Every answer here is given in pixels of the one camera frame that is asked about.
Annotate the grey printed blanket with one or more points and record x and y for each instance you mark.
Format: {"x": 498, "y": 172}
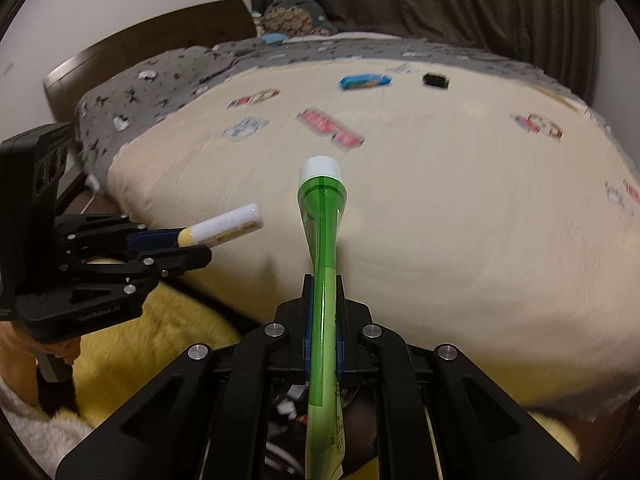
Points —
{"x": 145, "y": 90}

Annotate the cream cartoon printed blanket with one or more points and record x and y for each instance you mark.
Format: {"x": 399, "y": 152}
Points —
{"x": 475, "y": 210}

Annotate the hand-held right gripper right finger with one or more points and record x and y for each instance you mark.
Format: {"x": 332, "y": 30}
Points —
{"x": 342, "y": 310}

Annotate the patterned plush toy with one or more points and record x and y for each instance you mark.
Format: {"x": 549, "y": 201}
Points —
{"x": 295, "y": 12}

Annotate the yellow fluffy rug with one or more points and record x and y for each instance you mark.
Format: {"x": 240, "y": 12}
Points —
{"x": 175, "y": 320}

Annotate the white pillow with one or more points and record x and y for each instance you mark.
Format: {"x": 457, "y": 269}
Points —
{"x": 340, "y": 36}

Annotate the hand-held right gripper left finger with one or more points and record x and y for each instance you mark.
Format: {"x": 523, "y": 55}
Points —
{"x": 307, "y": 310}

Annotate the small blue cloth item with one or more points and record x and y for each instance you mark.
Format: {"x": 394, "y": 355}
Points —
{"x": 272, "y": 39}

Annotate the yellow white lip balm tube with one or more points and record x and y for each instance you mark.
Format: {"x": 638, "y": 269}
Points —
{"x": 225, "y": 225}

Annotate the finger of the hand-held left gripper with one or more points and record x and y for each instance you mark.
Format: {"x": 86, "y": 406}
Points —
{"x": 185, "y": 259}
{"x": 150, "y": 239}

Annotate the blue snack packet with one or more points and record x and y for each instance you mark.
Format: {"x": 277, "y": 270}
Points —
{"x": 365, "y": 81}

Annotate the dark brown curtain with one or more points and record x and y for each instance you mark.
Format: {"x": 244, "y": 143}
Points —
{"x": 425, "y": 0}

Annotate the wooden headboard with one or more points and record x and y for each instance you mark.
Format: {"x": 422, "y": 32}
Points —
{"x": 150, "y": 35}

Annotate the green tube with white cap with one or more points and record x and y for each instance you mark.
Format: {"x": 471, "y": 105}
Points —
{"x": 322, "y": 240}

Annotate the person's left hand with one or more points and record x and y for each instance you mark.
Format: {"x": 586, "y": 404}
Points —
{"x": 15, "y": 355}

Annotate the brown bed frame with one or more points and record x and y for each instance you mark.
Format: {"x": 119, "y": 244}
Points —
{"x": 82, "y": 195}

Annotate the small black box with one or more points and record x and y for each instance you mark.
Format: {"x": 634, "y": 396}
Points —
{"x": 435, "y": 80}

